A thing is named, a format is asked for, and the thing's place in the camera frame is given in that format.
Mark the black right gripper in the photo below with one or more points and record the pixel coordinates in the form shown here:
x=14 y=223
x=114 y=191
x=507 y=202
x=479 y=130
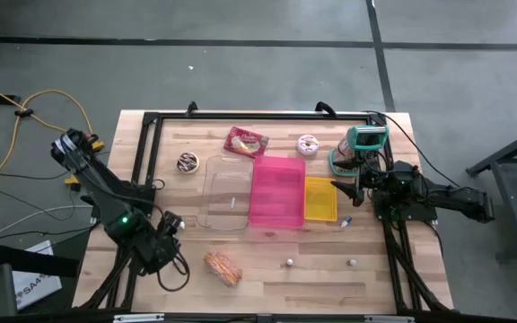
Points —
x=375 y=179

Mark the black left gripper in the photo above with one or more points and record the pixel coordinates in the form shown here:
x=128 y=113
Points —
x=155 y=253

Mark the blue dropper bottle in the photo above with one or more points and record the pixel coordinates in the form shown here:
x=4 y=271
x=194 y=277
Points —
x=346 y=221

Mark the pink frosted donut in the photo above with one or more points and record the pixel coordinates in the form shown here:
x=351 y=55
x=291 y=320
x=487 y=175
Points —
x=308 y=145

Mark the sugared bread pastry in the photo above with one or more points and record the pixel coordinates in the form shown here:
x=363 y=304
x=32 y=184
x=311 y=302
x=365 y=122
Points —
x=222 y=268

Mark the chocolate frosted donut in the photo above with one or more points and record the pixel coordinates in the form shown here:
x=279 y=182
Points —
x=188 y=163

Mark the red snack packet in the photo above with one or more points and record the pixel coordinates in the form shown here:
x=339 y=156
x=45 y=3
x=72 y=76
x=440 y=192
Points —
x=246 y=142

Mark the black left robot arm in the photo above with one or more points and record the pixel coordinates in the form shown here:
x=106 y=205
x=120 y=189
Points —
x=106 y=197

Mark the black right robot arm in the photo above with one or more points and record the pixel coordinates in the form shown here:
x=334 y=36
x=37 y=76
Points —
x=456 y=197

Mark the yellow plastic basket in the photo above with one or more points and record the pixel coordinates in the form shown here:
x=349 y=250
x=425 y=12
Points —
x=320 y=199

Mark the clear plastic bin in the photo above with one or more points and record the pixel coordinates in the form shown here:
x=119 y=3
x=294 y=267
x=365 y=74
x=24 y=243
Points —
x=222 y=188

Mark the pink plastic bin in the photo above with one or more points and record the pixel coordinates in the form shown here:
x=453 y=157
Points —
x=276 y=193

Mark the black flat bar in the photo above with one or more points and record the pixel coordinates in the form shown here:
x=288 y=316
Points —
x=38 y=264

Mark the white cardboard box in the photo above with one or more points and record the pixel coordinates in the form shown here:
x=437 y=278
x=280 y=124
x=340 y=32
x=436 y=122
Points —
x=34 y=287

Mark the black metal stand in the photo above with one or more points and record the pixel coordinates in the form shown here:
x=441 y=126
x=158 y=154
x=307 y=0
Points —
x=510 y=179

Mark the black curved frame hook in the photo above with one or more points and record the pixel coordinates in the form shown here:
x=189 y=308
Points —
x=191 y=109
x=326 y=107

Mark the silver edge bracket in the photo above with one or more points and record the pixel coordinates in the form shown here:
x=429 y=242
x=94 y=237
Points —
x=388 y=319
x=137 y=318

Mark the black aluminium table frame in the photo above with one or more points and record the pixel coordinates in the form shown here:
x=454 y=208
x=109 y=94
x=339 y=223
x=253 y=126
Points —
x=263 y=116

